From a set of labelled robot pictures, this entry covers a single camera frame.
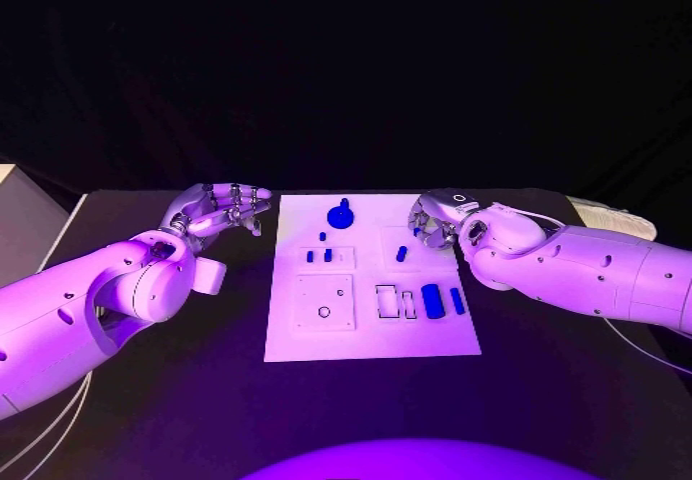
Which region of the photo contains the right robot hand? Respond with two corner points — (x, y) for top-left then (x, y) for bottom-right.
(407, 188), (495, 251)

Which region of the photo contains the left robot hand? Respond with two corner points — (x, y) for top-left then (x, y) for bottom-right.
(159, 182), (274, 252)

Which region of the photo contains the white task board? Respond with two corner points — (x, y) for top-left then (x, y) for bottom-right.
(263, 193), (483, 363)

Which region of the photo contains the blue gear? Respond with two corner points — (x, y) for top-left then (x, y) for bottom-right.
(326, 197), (358, 230)

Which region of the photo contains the thick blue cylinder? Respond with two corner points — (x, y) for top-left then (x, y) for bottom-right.
(420, 283), (447, 321)

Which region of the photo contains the white cloth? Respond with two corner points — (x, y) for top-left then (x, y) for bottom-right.
(564, 195), (659, 242)

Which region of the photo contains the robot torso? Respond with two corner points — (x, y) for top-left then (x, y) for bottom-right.
(238, 437), (604, 480)

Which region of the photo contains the white cable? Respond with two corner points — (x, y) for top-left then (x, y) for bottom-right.
(499, 205), (567, 231)
(0, 370), (95, 480)
(609, 317), (692, 377)

